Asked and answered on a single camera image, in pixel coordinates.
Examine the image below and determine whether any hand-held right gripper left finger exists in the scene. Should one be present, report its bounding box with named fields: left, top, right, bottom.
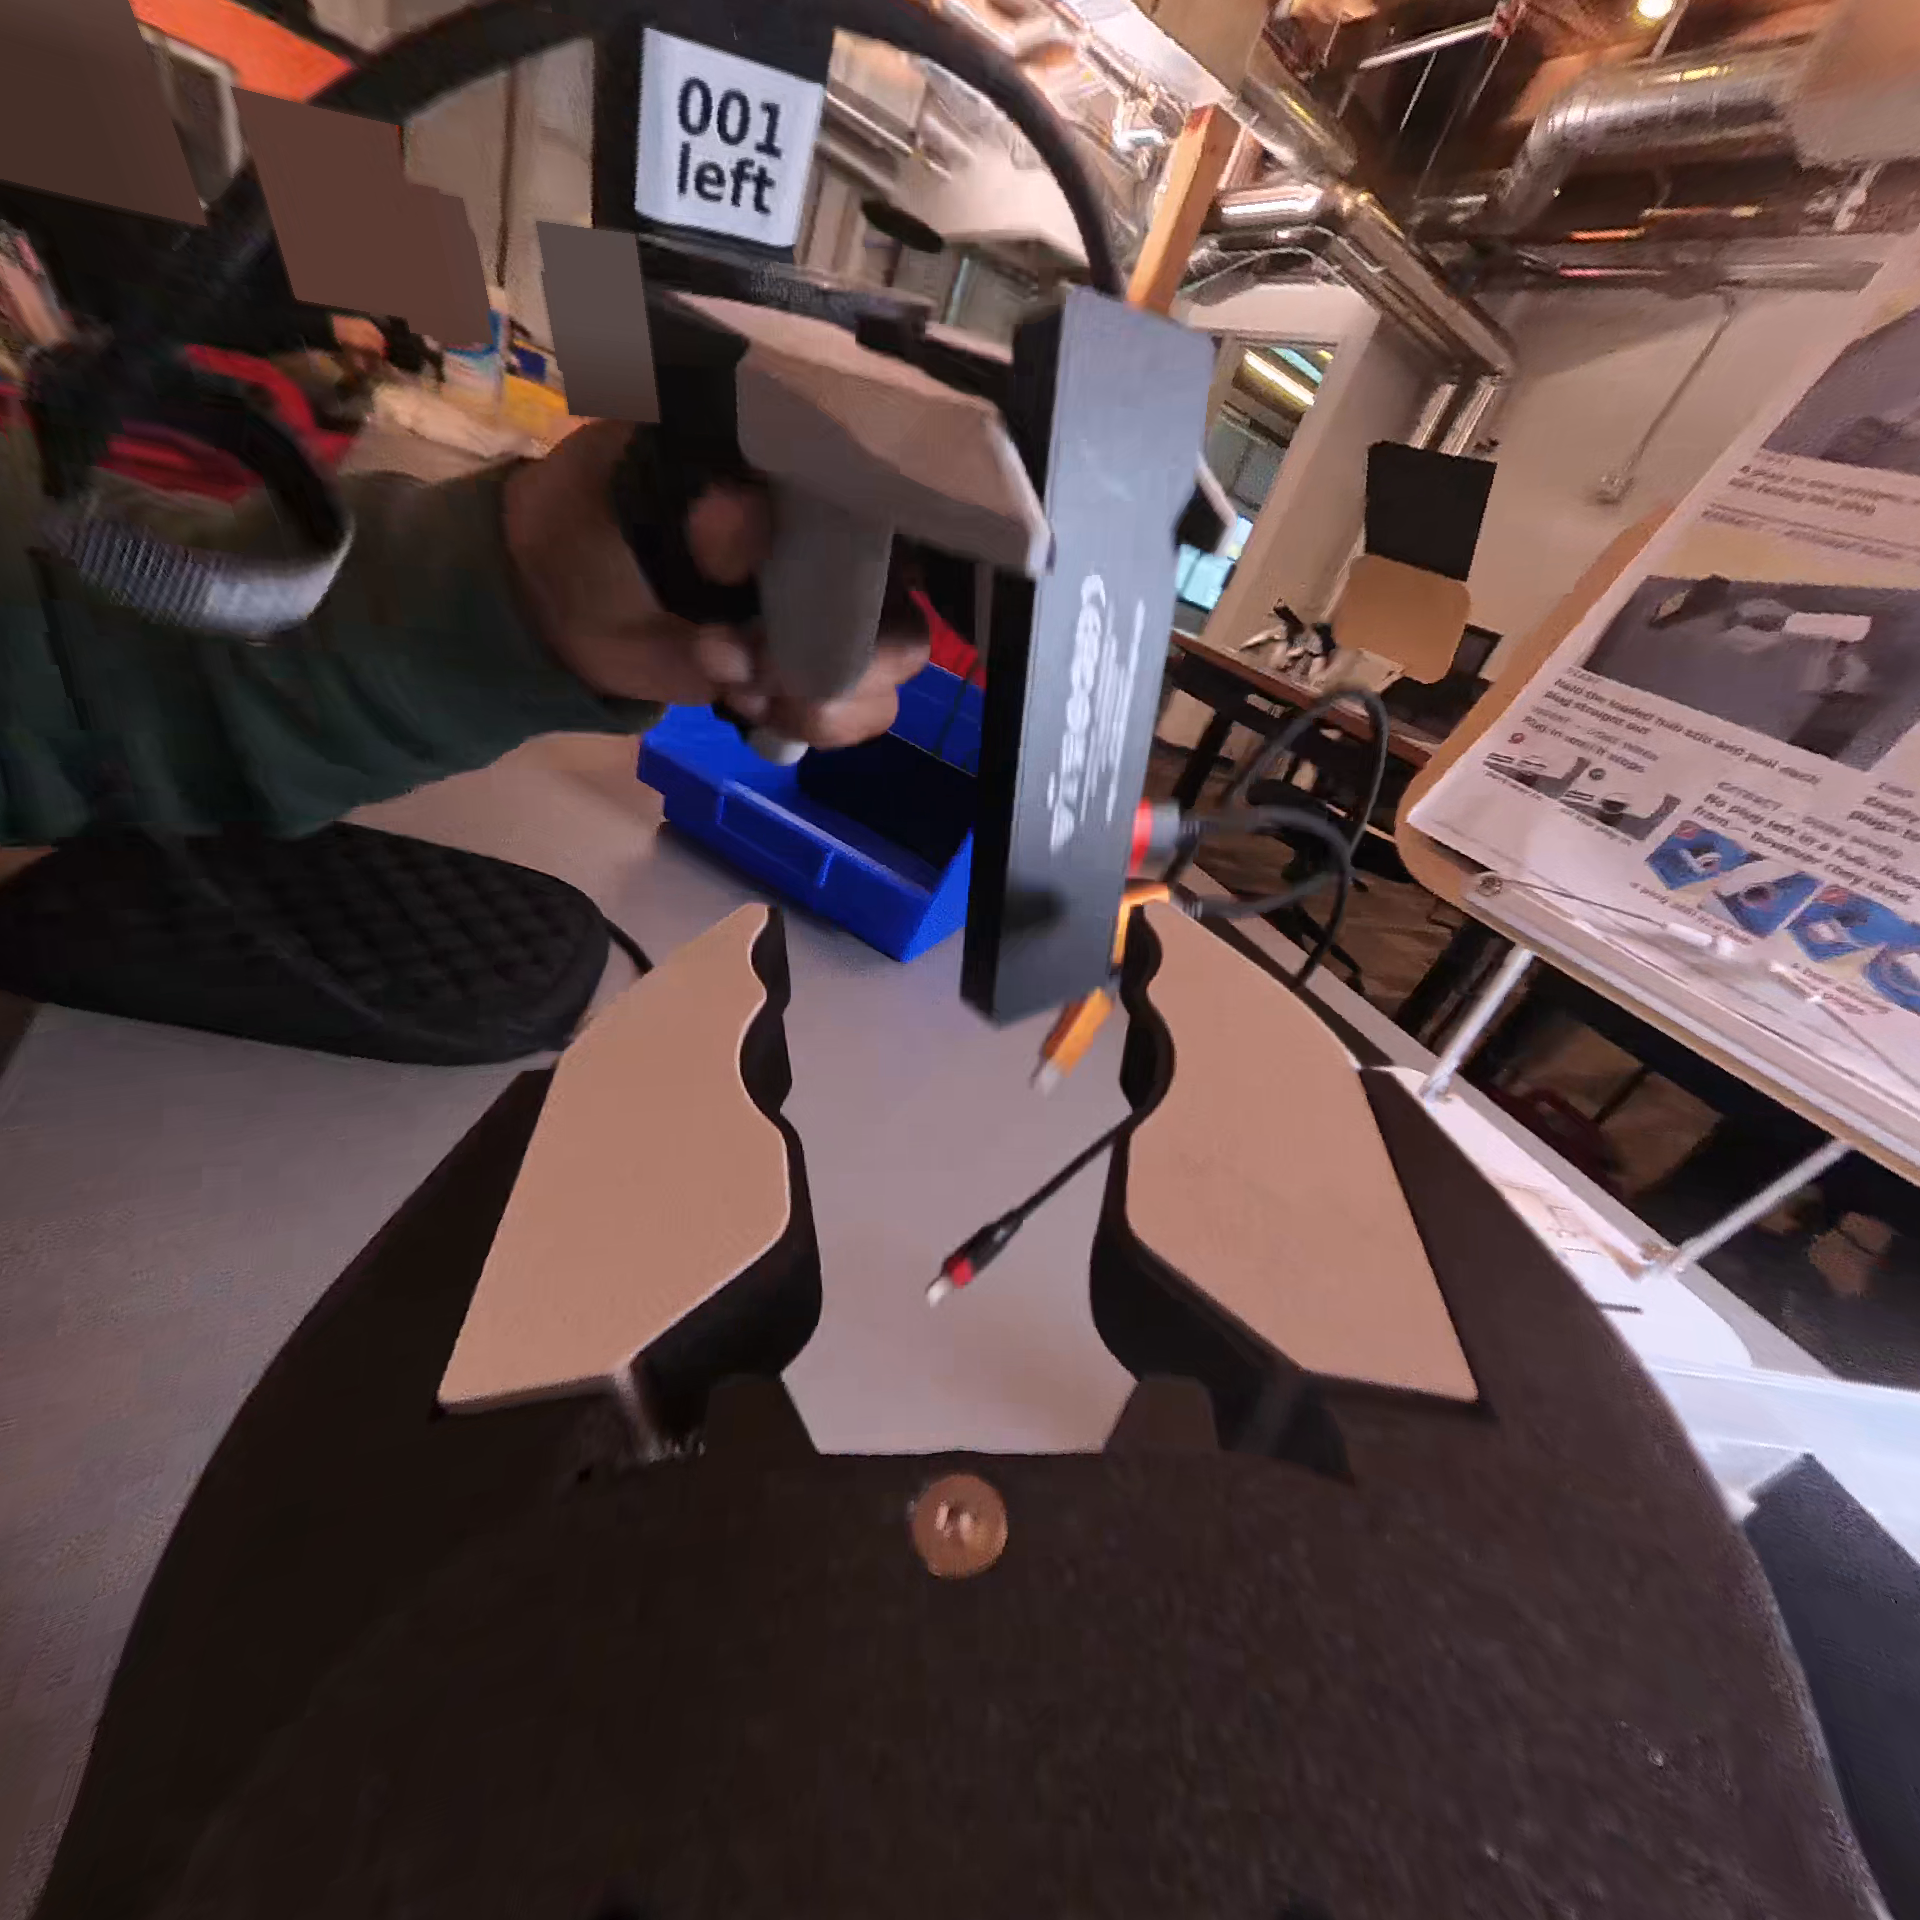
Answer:
left=435, top=901, right=827, bottom=1461

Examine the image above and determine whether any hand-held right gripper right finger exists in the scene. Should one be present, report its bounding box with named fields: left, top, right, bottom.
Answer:
left=1091, top=901, right=1480, bottom=1404

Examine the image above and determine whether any black usb hub white print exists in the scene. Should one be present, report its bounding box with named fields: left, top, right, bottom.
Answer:
left=958, top=285, right=1220, bottom=1029

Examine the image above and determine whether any orange plug black cable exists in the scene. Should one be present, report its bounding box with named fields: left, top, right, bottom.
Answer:
left=1030, top=882, right=1175, bottom=1092

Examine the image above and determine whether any blue plastic bin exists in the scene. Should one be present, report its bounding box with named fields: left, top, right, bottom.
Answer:
left=637, top=661, right=990, bottom=965

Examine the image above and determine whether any clear plastic bin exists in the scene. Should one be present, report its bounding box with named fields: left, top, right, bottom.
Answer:
left=1635, top=1319, right=1920, bottom=1524

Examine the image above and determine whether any person's left hand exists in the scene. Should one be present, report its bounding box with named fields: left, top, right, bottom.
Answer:
left=509, top=428, right=935, bottom=754

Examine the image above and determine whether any wooden chair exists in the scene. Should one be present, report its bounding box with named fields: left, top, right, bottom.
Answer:
left=1327, top=551, right=1475, bottom=706

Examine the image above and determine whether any black monitor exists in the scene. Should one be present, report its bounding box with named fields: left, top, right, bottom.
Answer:
left=1363, top=439, right=1501, bottom=584

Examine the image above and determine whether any background wooden desk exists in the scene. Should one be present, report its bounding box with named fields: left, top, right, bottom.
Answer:
left=1167, top=626, right=1448, bottom=811

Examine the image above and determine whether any black divider panel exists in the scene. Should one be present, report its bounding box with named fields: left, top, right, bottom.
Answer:
left=791, top=718, right=980, bottom=875

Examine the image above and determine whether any black quilted cushion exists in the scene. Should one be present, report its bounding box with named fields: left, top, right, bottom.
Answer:
left=0, top=823, right=612, bottom=1069

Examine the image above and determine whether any printed instruction sheet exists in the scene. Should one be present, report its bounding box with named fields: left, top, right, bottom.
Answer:
left=1411, top=276, right=1920, bottom=1119

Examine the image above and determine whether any wooden post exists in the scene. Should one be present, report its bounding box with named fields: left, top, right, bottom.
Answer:
left=1125, top=103, right=1248, bottom=308

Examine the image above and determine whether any silver ceiling duct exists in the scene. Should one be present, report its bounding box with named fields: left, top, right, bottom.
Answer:
left=1207, top=36, right=1853, bottom=376

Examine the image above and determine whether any black strap grey webbing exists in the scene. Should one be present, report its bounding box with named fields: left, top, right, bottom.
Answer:
left=23, top=343, right=357, bottom=635

